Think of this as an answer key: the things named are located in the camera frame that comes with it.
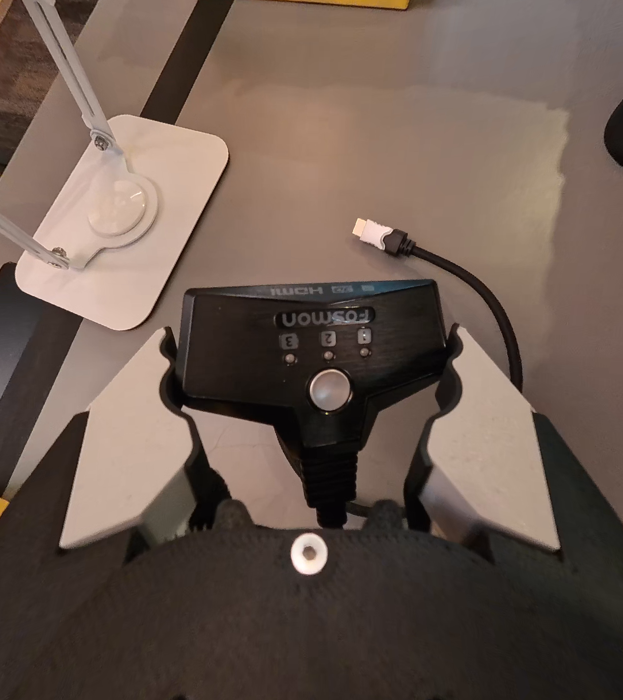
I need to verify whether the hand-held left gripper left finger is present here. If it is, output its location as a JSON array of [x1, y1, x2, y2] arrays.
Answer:
[[60, 326, 198, 550]]

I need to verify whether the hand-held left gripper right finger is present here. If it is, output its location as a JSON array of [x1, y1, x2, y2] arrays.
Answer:
[[405, 323, 561, 550]]

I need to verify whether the black cable with white plug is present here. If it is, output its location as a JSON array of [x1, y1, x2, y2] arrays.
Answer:
[[352, 216, 524, 396]]

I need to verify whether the black splitter box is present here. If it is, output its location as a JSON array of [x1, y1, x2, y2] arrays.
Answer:
[[177, 279, 449, 528]]

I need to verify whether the white stand with wooden board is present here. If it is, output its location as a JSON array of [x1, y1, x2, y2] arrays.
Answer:
[[0, 0, 230, 333]]

